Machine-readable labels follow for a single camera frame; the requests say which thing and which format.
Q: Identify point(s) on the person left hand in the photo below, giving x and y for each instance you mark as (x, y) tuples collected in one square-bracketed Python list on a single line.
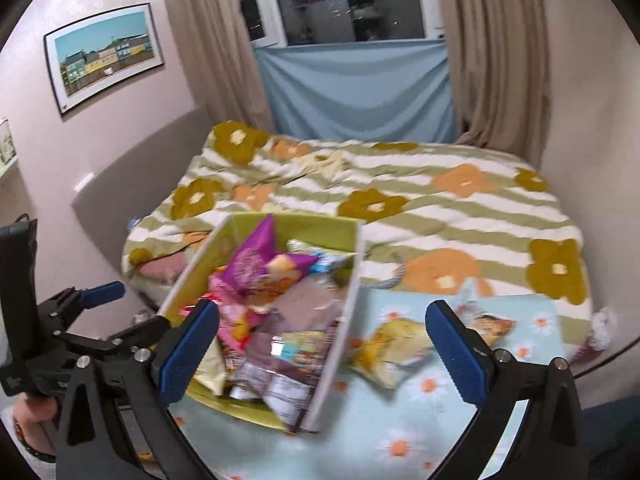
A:
[(31, 412)]

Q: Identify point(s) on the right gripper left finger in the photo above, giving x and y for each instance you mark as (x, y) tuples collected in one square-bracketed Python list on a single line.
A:
[(93, 442)]

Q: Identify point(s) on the purple chip bag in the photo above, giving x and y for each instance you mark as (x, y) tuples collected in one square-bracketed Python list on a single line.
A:
[(257, 259)]

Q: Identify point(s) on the light blue daisy tablecloth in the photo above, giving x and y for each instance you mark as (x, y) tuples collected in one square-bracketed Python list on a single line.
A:
[(366, 432)]

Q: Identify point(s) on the pink pillow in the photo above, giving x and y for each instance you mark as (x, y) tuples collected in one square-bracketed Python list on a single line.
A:
[(166, 269)]

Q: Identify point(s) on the window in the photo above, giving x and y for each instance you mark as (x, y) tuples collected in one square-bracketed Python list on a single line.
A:
[(294, 23)]

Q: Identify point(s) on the beige left curtain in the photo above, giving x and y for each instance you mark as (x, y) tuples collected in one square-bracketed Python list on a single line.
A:
[(219, 62)]

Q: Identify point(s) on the pink red snack bag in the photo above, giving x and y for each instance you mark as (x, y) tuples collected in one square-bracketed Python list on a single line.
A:
[(236, 320)]

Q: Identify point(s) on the floral striped green blanket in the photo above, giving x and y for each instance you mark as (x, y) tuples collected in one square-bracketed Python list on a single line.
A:
[(433, 215)]

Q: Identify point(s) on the framed houses picture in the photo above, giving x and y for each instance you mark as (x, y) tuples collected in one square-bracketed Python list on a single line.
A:
[(96, 53)]

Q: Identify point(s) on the beige right curtain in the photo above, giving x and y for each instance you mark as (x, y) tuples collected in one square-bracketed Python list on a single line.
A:
[(498, 57)]

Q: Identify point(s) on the clear potato chip bag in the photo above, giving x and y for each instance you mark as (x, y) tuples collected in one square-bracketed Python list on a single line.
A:
[(491, 327)]

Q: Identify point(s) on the light blue window cloth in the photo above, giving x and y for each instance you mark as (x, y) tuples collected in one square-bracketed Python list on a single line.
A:
[(388, 91)]

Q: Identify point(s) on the blue white snack packet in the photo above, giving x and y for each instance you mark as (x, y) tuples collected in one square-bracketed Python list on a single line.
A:
[(328, 259)]

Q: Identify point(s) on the yellow green chip bag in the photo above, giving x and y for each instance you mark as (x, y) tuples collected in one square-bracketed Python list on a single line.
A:
[(392, 352)]

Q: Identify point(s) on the green cardboard snack box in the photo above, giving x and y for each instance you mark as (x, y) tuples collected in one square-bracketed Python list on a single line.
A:
[(283, 377)]

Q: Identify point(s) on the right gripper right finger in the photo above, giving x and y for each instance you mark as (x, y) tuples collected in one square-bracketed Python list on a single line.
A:
[(548, 443)]

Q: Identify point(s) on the beige curtain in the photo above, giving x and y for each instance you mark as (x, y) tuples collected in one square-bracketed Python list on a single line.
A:
[(219, 62), (498, 57)]

